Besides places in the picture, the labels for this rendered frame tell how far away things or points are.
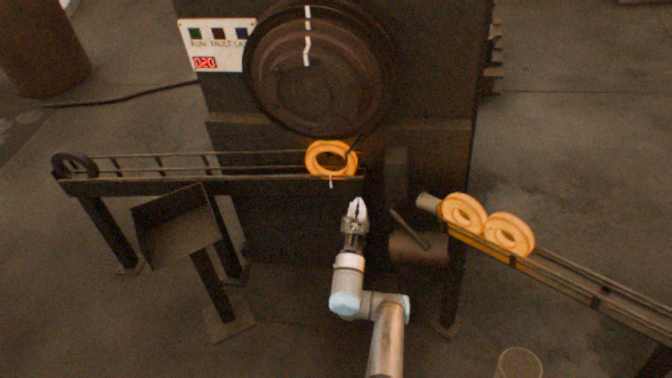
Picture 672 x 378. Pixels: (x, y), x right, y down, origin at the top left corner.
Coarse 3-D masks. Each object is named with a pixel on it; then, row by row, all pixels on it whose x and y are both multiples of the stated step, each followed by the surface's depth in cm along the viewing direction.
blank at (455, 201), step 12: (456, 192) 158; (444, 204) 161; (456, 204) 156; (468, 204) 152; (444, 216) 165; (456, 216) 162; (468, 216) 156; (480, 216) 152; (468, 228) 159; (480, 228) 155
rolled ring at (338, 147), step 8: (312, 144) 173; (320, 144) 170; (328, 144) 169; (336, 144) 169; (344, 144) 171; (312, 152) 173; (320, 152) 172; (336, 152) 171; (352, 152) 172; (312, 160) 176; (352, 160) 172; (312, 168) 178; (320, 168) 181; (344, 168) 179; (352, 168) 175
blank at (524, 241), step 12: (492, 216) 149; (504, 216) 146; (492, 228) 151; (504, 228) 147; (516, 228) 143; (528, 228) 143; (492, 240) 154; (504, 240) 153; (516, 240) 146; (528, 240) 143; (516, 252) 149; (528, 252) 145
